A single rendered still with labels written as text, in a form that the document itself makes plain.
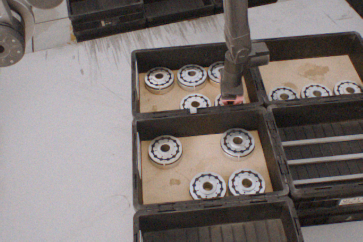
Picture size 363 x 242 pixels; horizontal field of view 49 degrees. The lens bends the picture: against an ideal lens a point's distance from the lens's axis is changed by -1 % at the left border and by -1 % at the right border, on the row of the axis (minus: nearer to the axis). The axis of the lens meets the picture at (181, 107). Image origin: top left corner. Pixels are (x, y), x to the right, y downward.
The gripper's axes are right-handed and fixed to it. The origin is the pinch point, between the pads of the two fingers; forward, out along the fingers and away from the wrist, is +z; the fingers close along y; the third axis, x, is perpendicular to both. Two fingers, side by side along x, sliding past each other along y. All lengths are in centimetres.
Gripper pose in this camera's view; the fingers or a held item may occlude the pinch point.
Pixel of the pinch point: (228, 101)
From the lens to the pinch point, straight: 131.0
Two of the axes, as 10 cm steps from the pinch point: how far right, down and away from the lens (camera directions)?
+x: -10.0, 0.0, -0.1
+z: 0.0, 6.6, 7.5
